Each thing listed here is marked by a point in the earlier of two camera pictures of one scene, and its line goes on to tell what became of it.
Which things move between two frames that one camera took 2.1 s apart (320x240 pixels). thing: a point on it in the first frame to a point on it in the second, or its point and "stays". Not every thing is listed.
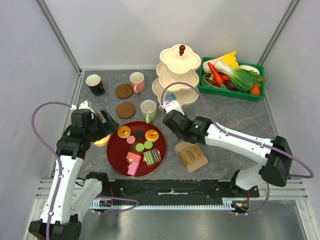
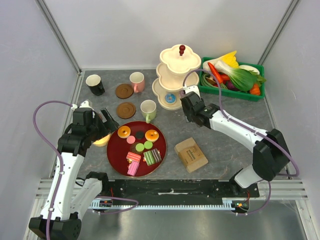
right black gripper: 175,133 to 186,113
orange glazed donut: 124,132 stays
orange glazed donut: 152,135 stays
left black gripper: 111,124 stays
